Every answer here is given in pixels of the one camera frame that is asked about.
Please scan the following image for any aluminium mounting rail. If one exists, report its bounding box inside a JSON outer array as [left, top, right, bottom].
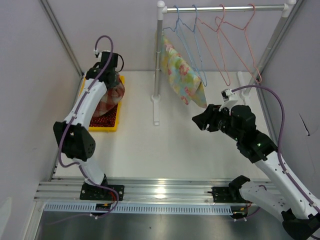
[[34, 177, 230, 205]]

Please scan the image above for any pastel floral skirt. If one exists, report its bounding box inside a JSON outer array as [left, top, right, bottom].
[[159, 33, 207, 109]]

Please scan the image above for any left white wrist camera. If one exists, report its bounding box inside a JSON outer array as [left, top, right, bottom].
[[93, 49, 103, 61]]

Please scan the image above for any red polka dot cloth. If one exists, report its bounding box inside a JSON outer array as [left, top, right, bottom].
[[89, 105, 118, 128]]

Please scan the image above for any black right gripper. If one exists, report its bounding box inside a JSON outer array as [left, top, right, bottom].
[[191, 103, 242, 142]]

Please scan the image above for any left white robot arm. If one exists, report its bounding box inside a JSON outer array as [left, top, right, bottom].
[[53, 51, 125, 202]]

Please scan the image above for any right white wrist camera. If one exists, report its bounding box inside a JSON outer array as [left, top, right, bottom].
[[219, 89, 239, 112]]

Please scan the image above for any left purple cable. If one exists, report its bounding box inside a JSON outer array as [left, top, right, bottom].
[[57, 35, 119, 220]]

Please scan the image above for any white metal clothes rack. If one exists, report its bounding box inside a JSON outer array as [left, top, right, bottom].
[[151, 0, 297, 126]]

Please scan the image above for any blue wire hanger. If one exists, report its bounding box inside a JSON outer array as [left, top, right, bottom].
[[190, 4, 208, 87], [162, 4, 208, 87]]

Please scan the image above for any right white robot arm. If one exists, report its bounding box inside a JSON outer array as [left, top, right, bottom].
[[192, 104, 320, 240]]

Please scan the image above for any red plaid skirt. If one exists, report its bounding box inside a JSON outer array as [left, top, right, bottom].
[[92, 73, 125, 118]]

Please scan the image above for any white slotted cable duct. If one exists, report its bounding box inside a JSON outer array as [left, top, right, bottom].
[[44, 202, 233, 216]]

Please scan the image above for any yellow plastic tray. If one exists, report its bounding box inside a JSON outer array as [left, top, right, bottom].
[[89, 75, 125, 132]]

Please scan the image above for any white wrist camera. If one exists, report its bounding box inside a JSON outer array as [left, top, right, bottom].
[[219, 89, 239, 112], [93, 49, 103, 61]]

